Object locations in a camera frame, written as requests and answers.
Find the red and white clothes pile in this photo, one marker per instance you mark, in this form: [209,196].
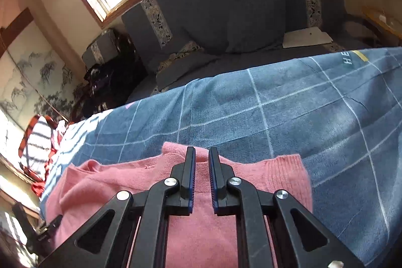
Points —
[53,154]

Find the painted folding screen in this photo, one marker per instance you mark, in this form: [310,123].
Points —
[34,80]

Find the round wooden side table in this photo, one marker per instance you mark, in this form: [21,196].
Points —
[390,27]

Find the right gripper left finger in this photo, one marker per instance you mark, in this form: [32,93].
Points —
[131,230]

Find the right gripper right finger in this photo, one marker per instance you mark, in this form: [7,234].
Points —
[273,229]

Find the dark grey sofa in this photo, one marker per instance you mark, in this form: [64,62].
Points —
[182,40]

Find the white paper on sofa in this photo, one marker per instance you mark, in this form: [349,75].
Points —
[306,37]

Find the blue plaid bed quilt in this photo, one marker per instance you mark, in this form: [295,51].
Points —
[325,128]

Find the striped red trimmed pillow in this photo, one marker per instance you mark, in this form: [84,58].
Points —
[39,143]

